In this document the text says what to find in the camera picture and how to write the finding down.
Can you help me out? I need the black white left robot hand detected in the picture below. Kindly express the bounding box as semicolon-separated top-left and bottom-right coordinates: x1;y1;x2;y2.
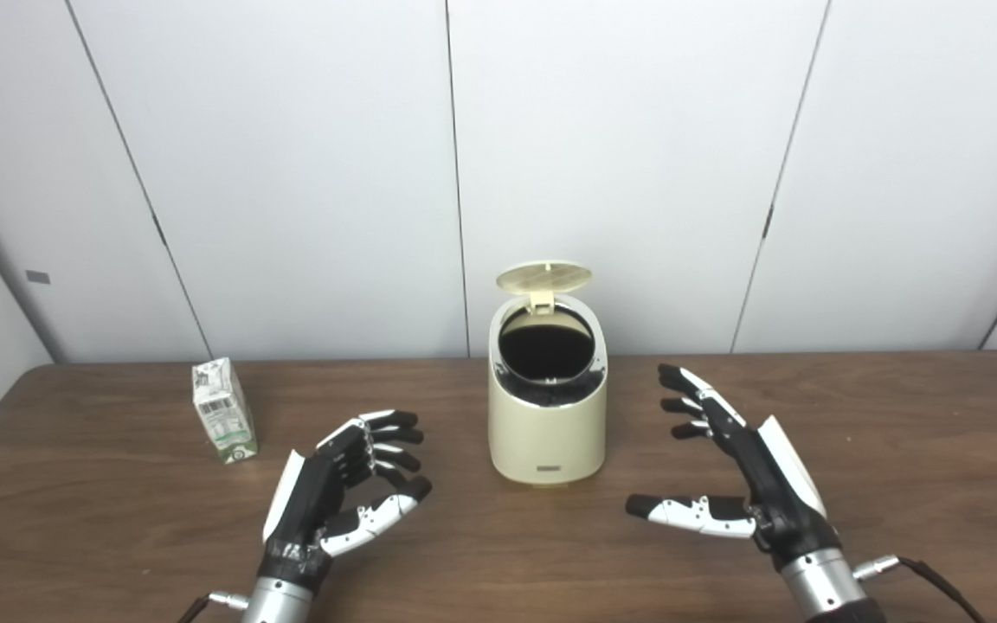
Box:
258;409;433;594

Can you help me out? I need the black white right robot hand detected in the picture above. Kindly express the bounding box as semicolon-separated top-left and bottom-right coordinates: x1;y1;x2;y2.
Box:
626;363;844;572

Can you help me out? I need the white green milk carton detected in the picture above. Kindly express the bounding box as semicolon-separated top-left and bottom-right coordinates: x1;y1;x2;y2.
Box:
191;357;259;465

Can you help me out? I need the cream-colored bin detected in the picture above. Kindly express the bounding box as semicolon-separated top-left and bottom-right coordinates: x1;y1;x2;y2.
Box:
488;294;609;487

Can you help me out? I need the cream round bin lid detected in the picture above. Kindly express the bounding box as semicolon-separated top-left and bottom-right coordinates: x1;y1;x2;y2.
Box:
496;260;593;312

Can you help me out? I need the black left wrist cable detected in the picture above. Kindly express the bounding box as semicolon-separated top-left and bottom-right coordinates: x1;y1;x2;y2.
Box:
177;591;250;623

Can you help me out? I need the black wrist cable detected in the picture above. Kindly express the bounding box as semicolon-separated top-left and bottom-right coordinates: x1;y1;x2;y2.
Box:
852;555;988;623
177;591;250;623

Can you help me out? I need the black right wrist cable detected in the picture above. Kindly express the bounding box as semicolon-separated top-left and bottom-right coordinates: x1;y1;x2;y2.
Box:
852;555;988;623

